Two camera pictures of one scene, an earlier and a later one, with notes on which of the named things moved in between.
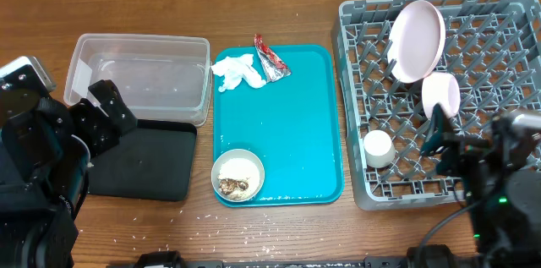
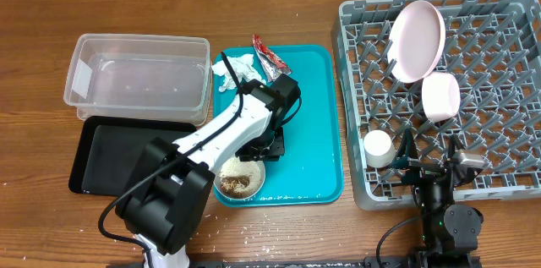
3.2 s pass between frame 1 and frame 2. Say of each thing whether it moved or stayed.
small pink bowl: stayed
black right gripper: moved
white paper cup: stayed
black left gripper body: moved
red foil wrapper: stayed
